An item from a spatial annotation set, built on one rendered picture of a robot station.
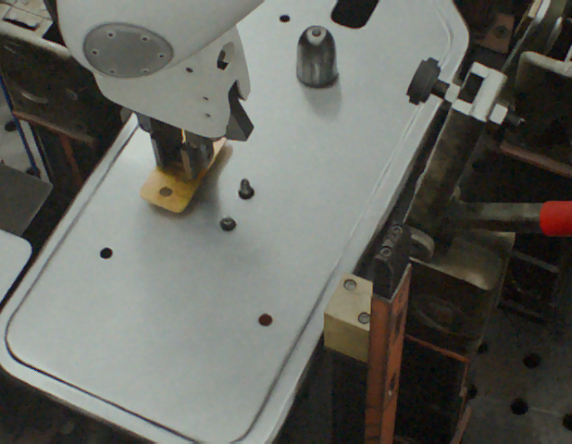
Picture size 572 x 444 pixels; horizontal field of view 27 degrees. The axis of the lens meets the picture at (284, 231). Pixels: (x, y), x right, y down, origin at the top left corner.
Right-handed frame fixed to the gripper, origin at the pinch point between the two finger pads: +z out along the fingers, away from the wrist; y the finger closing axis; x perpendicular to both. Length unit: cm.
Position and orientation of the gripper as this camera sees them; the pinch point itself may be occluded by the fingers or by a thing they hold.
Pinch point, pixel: (181, 143)
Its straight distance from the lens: 88.8
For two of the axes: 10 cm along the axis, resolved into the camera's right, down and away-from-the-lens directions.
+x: -4.3, 7.8, -4.4
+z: 0.4, 5.1, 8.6
